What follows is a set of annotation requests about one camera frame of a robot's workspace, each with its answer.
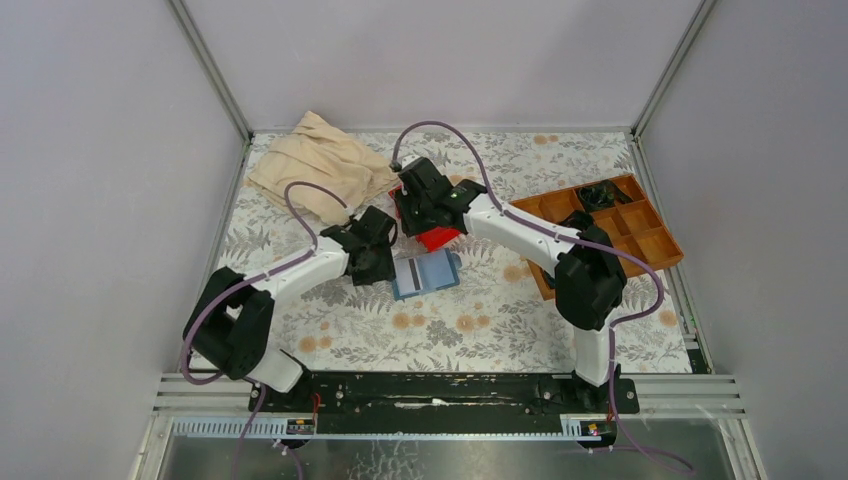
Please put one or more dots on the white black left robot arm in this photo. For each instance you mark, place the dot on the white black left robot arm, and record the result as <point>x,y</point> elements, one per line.
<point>231,323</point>

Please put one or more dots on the red plastic bin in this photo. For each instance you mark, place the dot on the red plastic bin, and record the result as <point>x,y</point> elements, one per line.
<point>431,240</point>

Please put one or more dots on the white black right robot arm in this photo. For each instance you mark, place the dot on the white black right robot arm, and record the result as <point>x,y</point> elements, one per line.
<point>588,278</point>

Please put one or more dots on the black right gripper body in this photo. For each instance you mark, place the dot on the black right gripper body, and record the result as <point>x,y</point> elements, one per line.
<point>414,213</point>

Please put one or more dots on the floral patterned table mat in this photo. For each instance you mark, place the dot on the floral patterned table mat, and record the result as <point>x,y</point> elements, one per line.
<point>495,320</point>

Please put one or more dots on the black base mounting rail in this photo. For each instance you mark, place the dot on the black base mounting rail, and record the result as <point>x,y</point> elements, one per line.
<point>376,403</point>

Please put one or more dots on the silver credit card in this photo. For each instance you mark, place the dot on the silver credit card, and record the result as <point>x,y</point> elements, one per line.
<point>408,281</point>

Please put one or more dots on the wooden compartment tray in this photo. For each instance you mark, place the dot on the wooden compartment tray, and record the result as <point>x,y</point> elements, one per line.
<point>631,221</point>

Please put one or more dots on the beige crumpled cloth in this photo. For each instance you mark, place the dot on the beige crumpled cloth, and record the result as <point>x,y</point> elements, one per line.
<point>320,169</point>

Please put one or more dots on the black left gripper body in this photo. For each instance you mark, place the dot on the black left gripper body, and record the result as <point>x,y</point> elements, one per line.
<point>378,268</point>

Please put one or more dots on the blue card holder wallet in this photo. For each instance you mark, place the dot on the blue card holder wallet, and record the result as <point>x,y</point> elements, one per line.
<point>439,269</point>

